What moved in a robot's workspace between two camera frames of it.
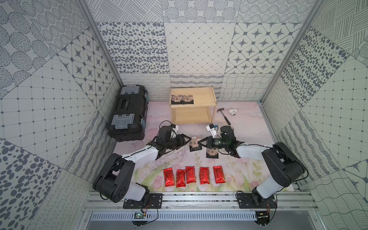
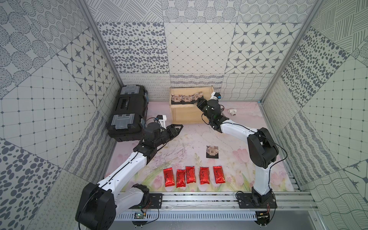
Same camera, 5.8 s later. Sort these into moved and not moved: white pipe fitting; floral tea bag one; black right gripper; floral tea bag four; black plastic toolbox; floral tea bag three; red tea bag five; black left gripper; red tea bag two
Moved: black right gripper; black left gripper; floral tea bag three
Not moved: red tea bag two; white pipe fitting; floral tea bag four; black plastic toolbox; red tea bag five; floral tea bag one
